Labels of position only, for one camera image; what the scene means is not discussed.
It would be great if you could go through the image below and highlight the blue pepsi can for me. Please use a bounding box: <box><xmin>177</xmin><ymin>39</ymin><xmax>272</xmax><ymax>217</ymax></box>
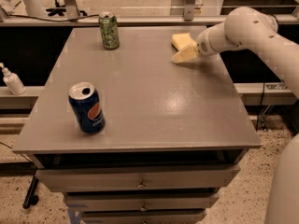
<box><xmin>68</xmin><ymin>82</ymin><xmax>106</xmax><ymax>134</ymax></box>

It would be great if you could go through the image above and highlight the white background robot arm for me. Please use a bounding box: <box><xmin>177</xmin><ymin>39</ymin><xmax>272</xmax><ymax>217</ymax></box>
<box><xmin>0</xmin><ymin>0</ymin><xmax>46</xmax><ymax>22</ymax></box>

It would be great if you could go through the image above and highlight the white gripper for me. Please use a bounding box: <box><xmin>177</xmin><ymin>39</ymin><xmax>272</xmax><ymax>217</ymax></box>
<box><xmin>172</xmin><ymin>28</ymin><xmax>218</xmax><ymax>63</ymax></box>

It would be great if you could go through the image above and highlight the green soda can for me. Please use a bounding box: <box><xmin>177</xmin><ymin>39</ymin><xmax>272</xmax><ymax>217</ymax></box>
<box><xmin>99</xmin><ymin>11</ymin><xmax>120</xmax><ymax>49</ymax></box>

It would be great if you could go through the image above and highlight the white pump bottle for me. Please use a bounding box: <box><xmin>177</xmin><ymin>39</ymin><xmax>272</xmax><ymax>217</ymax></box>
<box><xmin>0</xmin><ymin>63</ymin><xmax>26</xmax><ymax>95</ymax></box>

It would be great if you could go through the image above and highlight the yellow sponge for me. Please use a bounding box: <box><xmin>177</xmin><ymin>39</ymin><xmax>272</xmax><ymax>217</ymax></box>
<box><xmin>172</xmin><ymin>33</ymin><xmax>196</xmax><ymax>50</ymax></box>

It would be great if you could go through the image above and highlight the black cable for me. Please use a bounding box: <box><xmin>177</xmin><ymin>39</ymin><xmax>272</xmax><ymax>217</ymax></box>
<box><xmin>11</xmin><ymin>13</ymin><xmax>101</xmax><ymax>23</ymax></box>

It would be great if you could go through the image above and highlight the grey drawer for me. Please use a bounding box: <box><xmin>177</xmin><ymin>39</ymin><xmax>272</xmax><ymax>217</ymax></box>
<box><xmin>82</xmin><ymin>209</ymin><xmax>206</xmax><ymax>224</ymax></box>
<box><xmin>36</xmin><ymin>164</ymin><xmax>240</xmax><ymax>192</ymax></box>
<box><xmin>64</xmin><ymin>193</ymin><xmax>219</xmax><ymax>212</ymax></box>

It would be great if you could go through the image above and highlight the top grey drawer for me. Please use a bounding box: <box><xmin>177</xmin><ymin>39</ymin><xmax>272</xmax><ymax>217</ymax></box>
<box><xmin>36</xmin><ymin>164</ymin><xmax>240</xmax><ymax>192</ymax></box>

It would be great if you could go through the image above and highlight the bottom grey drawer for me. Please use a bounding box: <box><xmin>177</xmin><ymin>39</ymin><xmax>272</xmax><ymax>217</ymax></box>
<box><xmin>82</xmin><ymin>209</ymin><xmax>206</xmax><ymax>224</ymax></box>

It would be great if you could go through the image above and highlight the grey drawer cabinet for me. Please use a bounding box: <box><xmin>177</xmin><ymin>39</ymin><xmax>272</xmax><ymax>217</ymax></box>
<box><xmin>12</xmin><ymin>25</ymin><xmax>263</xmax><ymax>224</ymax></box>

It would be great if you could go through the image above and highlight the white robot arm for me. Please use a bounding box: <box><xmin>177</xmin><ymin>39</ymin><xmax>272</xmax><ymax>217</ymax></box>
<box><xmin>172</xmin><ymin>7</ymin><xmax>299</xmax><ymax>224</ymax></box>

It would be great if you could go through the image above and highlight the middle grey drawer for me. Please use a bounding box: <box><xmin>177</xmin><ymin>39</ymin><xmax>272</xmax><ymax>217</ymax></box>
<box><xmin>64</xmin><ymin>193</ymin><xmax>219</xmax><ymax>212</ymax></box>

